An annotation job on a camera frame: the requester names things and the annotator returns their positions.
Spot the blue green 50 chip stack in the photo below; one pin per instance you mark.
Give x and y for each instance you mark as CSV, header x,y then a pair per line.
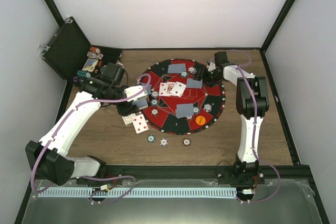
x,y
151,138

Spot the orange big blind button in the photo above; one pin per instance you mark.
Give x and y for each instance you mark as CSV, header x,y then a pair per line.
x,y
200,120

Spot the blue orange 10 chip row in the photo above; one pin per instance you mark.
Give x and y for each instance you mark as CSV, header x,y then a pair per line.
x,y
93,55

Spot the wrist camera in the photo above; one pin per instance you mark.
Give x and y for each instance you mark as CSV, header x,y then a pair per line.
x,y
221,58
112,73

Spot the red chips seat two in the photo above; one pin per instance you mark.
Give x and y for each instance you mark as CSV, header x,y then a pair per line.
x,y
154,112

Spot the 10 chips mat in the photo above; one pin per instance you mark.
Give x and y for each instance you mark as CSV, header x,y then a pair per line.
x,y
207,107

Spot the face down card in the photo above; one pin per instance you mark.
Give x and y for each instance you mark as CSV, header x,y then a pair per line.
x,y
195,84

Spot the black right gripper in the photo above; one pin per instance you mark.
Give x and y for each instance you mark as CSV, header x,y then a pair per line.
x,y
204,77

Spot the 50 chips mat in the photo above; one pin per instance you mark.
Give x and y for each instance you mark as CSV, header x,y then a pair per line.
x,y
195,110

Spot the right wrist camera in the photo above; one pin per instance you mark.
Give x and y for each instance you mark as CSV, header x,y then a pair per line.
x,y
221,58

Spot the card dealt seat six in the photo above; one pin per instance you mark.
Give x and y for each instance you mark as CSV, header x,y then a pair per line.
x,y
176,68

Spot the black suit community card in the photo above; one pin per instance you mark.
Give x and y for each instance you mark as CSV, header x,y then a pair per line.
x,y
178,89

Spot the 50 chips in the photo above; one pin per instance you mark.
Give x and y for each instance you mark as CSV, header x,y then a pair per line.
x,y
184,74
154,102

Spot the blue orange 10 chip stack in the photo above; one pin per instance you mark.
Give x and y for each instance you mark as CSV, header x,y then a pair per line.
x,y
164,142

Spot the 10 chips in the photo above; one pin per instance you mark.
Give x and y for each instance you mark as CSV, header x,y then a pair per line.
x,y
154,94
192,70

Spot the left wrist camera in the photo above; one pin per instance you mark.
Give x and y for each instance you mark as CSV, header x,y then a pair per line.
x,y
112,73

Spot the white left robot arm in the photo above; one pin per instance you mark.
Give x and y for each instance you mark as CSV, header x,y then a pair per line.
x,y
48,158

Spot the white card box tray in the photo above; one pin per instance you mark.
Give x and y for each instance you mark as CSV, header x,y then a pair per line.
x,y
128,119

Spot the red orange chip row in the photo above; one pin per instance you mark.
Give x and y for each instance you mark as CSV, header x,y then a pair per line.
x,y
95,49

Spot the card dealt seat one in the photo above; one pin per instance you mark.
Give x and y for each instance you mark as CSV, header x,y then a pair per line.
x,y
184,113

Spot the red brown chip stack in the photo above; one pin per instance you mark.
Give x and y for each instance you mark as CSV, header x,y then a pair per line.
x,y
186,142

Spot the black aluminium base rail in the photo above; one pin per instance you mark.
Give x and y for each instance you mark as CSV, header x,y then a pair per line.
x,y
170,172

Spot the blue playing card box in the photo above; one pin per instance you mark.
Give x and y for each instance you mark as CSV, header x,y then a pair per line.
x,y
90,65

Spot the round red black poker mat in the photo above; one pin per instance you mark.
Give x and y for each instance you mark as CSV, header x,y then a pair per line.
x,y
166,121

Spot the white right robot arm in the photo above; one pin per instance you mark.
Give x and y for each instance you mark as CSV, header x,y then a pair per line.
x,y
252,103

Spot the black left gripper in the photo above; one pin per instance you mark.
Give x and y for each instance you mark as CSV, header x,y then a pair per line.
x,y
127,109

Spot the blue green 50 chip row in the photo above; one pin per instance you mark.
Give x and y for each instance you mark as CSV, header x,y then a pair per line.
x,y
83,74

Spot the black poker chip case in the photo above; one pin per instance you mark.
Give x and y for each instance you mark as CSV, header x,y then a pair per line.
x,y
66,52

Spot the five of diamonds card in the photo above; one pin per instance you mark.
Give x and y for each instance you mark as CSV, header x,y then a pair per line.
x,y
139,123

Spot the red face up community card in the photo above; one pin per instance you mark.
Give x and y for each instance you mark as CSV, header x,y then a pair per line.
x,y
163,90

